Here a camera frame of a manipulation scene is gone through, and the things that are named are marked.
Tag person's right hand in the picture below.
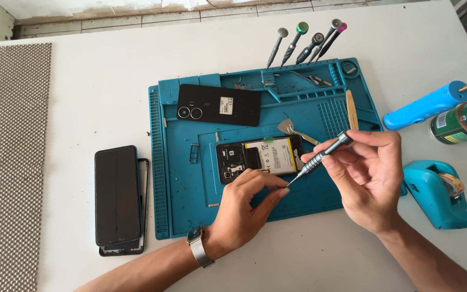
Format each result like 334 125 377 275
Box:
300 130 405 237

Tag person's left hand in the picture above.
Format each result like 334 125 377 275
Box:
203 168 291 260

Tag grey precision screwdriver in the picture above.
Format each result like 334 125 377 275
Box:
287 131 354 187

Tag silver wristwatch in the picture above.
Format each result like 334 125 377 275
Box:
187 225 215 268

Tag blue silicone repair mat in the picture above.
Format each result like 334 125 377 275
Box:
148 58 408 240

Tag blue tape dispenser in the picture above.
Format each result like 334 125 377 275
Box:
402 160 467 230

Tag beige flat spudger stick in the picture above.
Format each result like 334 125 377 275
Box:
346 90 359 131

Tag clear tape roll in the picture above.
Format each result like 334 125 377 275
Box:
438 173 465 198

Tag blue electric hand tool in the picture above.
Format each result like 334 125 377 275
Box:
383 74 467 131

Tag metal pry spudger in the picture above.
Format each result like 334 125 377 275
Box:
277 119 322 146

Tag black phone back cover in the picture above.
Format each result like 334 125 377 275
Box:
176 84 262 127

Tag green spray can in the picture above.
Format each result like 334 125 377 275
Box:
429 92 467 145

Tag black screen smartphone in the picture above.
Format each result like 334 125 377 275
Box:
94 145 142 247

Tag metal tweezers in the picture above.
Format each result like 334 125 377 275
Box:
290 71 333 88

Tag black cap screwdriver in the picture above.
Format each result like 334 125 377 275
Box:
295 32 325 66

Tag pink cap screwdriver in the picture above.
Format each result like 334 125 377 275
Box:
314 23 348 65

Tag grey cap screwdriver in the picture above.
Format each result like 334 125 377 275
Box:
307 19 343 65
266 28 289 70

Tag green cap screwdriver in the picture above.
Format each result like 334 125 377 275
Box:
280 21 309 67

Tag grey non-slip mat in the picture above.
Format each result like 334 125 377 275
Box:
0 42 52 292

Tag black phone frame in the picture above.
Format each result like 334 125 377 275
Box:
99 158 150 257

